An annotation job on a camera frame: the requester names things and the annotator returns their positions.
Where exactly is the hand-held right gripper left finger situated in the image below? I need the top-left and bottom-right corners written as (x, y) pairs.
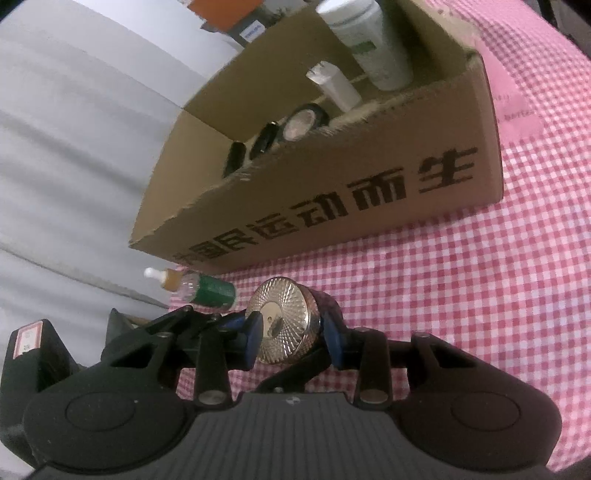
top-left (100, 313), bottom-right (262, 408)

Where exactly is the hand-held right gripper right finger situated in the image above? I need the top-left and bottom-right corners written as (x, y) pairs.
top-left (322, 315), bottom-right (467, 408)

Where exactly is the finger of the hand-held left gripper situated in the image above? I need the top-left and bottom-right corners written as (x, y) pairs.
top-left (259, 348), bottom-right (332, 393)
top-left (144, 305), bottom-right (246, 341)

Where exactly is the gold faceted jar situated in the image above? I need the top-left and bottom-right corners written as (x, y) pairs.
top-left (245, 276), bottom-right (343, 365)

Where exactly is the cardboard box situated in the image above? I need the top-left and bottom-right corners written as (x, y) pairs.
top-left (129, 0), bottom-right (504, 274)

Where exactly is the black plug adapter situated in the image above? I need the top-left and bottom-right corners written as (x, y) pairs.
top-left (250, 121), bottom-right (283, 160)

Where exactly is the black tape roll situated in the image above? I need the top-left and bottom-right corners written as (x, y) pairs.
top-left (281, 104), bottom-right (331, 142)

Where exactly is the white charger plug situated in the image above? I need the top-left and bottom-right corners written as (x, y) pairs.
top-left (305, 61), bottom-right (363, 113)

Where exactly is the white capped bottle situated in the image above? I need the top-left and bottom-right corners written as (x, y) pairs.
top-left (316, 0), bottom-right (414, 91)

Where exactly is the green dropper bottle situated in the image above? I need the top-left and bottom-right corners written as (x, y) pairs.
top-left (144, 267), bottom-right (238, 310)

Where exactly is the pink checkered tablecloth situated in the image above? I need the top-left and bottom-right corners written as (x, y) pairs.
top-left (166, 0), bottom-right (591, 480)

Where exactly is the small black case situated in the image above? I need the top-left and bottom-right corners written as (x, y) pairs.
top-left (223, 141), bottom-right (247, 178)

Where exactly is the white curtain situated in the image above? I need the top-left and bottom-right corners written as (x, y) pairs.
top-left (0, 0), bottom-right (241, 462)

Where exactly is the pink plastic sheet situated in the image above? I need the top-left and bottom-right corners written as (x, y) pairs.
top-left (480, 41), bottom-right (542, 141)

